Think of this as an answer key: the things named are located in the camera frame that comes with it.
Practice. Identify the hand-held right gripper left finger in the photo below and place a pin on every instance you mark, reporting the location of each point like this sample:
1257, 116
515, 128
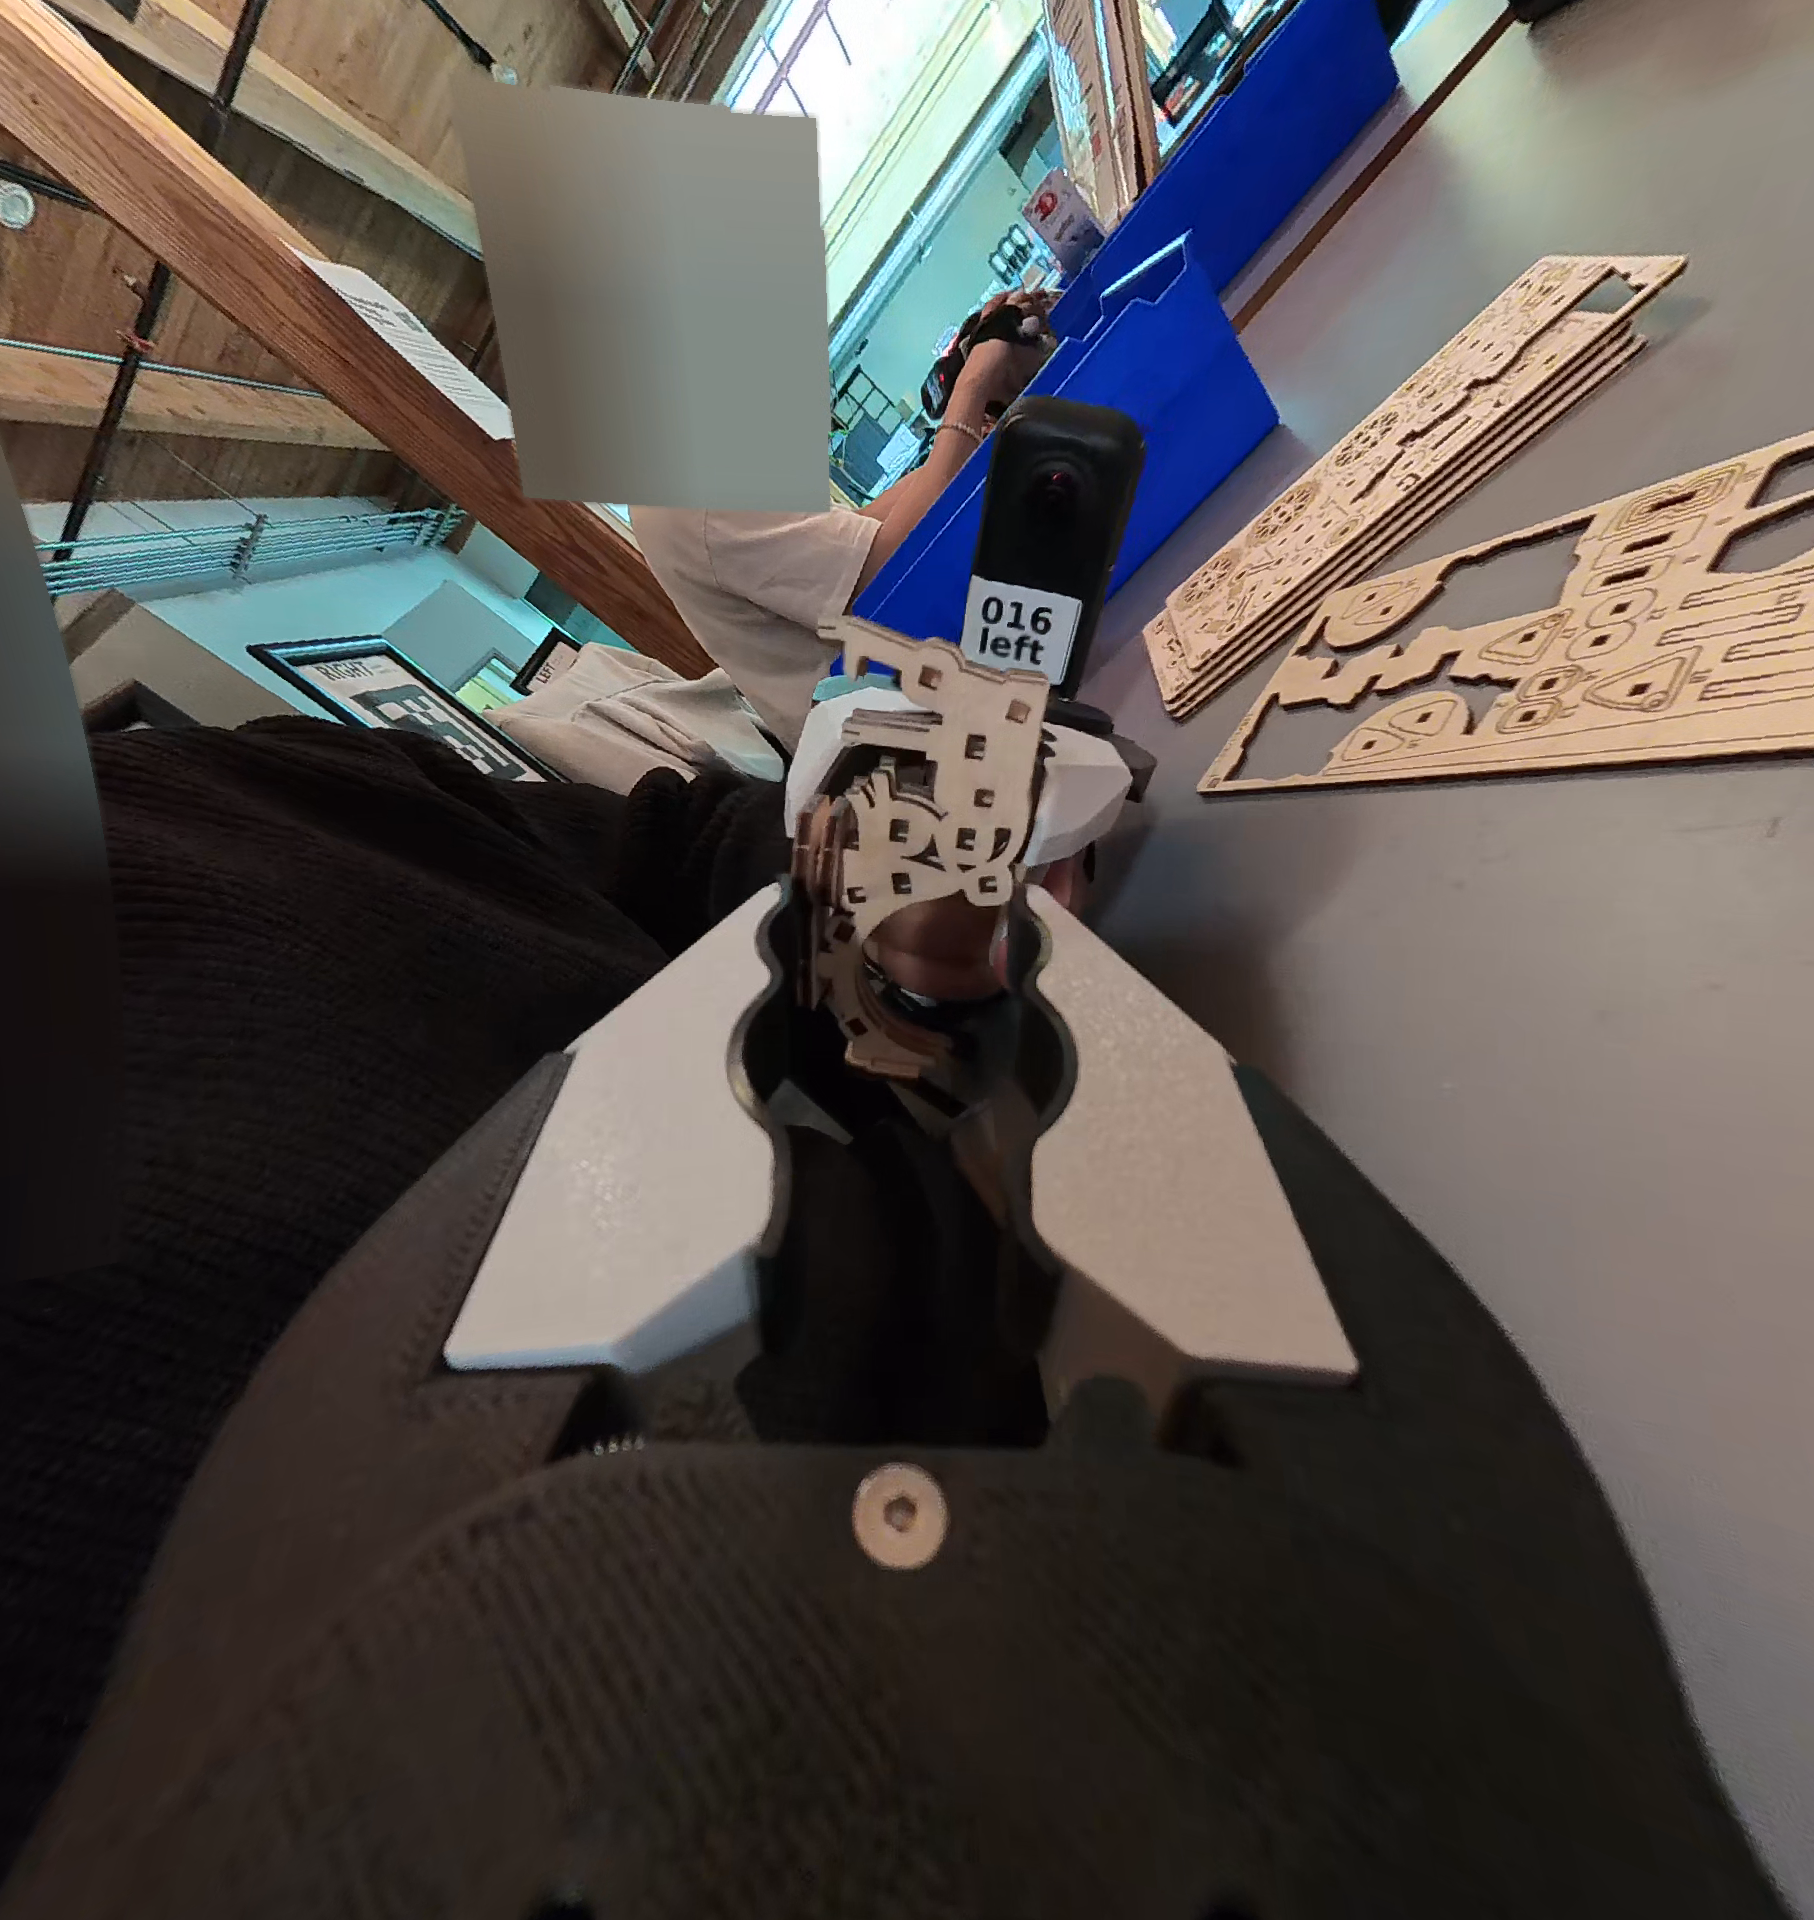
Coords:
639, 1199

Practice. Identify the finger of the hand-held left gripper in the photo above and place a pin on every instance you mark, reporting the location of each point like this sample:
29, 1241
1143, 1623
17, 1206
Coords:
810, 765
1080, 809

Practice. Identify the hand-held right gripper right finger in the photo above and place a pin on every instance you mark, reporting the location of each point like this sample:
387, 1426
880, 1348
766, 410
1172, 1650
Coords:
1178, 1199

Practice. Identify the laser-cut wooden model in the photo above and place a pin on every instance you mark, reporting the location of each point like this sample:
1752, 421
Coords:
969, 781

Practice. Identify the grey desk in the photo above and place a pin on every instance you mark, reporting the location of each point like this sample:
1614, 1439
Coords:
1522, 1124

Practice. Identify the person's left hand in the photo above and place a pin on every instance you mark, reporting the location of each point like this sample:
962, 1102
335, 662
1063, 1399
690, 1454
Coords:
944, 943

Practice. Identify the blue plastic crate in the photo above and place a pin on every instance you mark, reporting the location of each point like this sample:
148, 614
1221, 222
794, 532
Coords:
1162, 404
1268, 134

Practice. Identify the beige cloth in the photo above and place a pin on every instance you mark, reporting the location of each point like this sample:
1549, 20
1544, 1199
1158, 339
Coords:
623, 721

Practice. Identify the small framed sign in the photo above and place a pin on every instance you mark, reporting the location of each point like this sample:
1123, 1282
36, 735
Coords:
549, 658

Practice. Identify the small white box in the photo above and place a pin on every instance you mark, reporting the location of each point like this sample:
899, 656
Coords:
1062, 226

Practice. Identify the stack of plywood part sheets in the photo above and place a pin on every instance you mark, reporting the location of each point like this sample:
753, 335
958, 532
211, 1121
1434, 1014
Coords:
1373, 510

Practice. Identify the framed black-white marker sign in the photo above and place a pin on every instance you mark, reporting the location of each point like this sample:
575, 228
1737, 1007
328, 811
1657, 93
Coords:
429, 721

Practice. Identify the upright plywood sheets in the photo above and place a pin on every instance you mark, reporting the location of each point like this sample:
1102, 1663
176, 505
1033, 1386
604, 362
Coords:
1102, 92

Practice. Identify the white paper notice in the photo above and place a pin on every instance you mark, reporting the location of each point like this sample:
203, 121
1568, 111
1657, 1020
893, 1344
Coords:
414, 344

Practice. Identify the single plywood part sheet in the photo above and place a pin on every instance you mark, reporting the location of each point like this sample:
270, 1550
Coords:
1733, 645

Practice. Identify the wooden beam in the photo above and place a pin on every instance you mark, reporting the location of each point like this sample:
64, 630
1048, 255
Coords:
172, 194

